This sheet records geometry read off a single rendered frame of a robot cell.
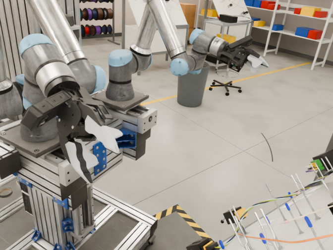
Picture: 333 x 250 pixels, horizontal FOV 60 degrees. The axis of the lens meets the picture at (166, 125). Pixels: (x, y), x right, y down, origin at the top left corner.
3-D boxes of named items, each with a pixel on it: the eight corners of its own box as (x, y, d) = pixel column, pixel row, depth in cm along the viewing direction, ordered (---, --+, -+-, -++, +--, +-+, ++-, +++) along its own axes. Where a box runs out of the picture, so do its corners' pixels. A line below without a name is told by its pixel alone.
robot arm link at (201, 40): (193, 43, 137) (198, 26, 132) (213, 52, 134) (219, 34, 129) (185, 46, 131) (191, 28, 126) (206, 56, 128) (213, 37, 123)
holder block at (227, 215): (233, 235, 114) (221, 211, 116) (253, 231, 104) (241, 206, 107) (224, 240, 112) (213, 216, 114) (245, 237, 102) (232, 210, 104)
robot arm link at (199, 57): (178, 70, 134) (185, 48, 128) (190, 66, 143) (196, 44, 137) (192, 78, 131) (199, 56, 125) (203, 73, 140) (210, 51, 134)
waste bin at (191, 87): (172, 106, 429) (176, 65, 399) (176, 94, 469) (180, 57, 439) (202, 110, 423) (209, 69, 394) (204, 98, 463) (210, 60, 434)
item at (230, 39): (215, 74, 585) (225, 18, 534) (197, 67, 616) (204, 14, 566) (243, 67, 646) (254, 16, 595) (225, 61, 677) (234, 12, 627)
